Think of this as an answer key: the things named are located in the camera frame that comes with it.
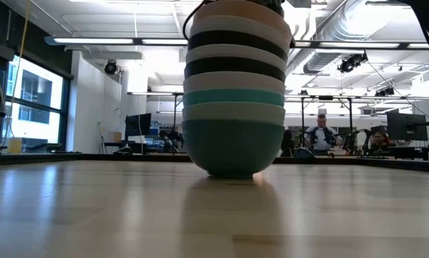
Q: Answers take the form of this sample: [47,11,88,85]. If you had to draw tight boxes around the standing person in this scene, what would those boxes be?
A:
[303,113,344,156]

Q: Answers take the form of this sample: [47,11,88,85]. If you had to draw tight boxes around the black table edge rail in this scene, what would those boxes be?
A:
[0,152,429,174]

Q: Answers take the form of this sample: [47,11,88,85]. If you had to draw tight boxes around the dark blue round object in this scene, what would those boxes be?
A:
[295,147,314,159]

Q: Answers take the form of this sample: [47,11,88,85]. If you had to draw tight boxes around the yellow container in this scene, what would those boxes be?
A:
[7,137,23,154]

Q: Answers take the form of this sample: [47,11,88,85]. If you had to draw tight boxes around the light mint bowl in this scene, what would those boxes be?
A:
[181,102,286,126]

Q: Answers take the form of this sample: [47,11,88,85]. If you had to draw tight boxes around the seated person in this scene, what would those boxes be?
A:
[369,130,390,153]

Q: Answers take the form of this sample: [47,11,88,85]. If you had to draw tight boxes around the silver ventilation duct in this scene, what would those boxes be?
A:
[302,0,369,75]

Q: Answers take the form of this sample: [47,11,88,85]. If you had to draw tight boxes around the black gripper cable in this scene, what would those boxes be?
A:
[182,0,210,40]

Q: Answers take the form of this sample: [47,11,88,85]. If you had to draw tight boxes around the large dark-framed window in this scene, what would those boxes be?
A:
[0,53,72,155]

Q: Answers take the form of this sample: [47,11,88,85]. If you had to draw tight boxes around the long ceiling light bar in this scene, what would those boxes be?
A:
[44,35,429,50]

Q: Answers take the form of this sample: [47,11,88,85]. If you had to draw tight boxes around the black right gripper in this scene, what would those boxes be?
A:
[249,0,286,18]

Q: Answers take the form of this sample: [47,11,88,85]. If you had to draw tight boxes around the teal bowl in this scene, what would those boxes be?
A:
[182,88,286,108]
[181,119,286,179]

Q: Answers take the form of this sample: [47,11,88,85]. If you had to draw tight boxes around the dark ceiling panel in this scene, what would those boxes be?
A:
[286,0,312,9]

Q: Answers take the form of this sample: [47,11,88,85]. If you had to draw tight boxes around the black bowl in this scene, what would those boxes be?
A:
[187,30,289,62]
[184,56,286,82]

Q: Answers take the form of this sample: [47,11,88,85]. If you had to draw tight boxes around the black computer monitor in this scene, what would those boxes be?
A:
[124,113,153,138]
[386,112,429,142]

